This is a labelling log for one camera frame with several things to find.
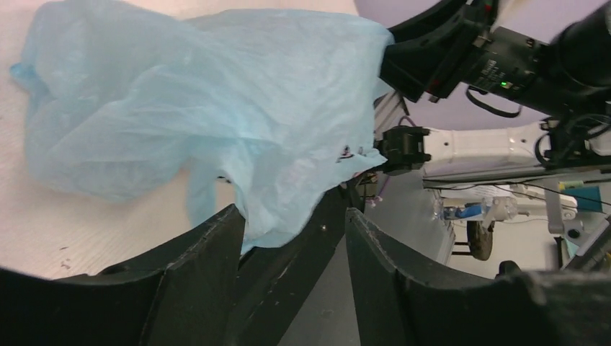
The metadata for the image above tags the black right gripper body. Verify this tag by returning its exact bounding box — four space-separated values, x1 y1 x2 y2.
379 0 500 104

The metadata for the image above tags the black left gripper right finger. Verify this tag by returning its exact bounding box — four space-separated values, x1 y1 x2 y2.
345 208 610 345

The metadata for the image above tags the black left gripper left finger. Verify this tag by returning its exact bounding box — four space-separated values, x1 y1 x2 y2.
1 205 244 345

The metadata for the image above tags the light blue plastic bag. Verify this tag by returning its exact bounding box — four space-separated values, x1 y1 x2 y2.
10 1 393 251

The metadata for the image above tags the clear plastic water bottle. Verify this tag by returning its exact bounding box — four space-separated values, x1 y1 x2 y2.
433 197 518 221

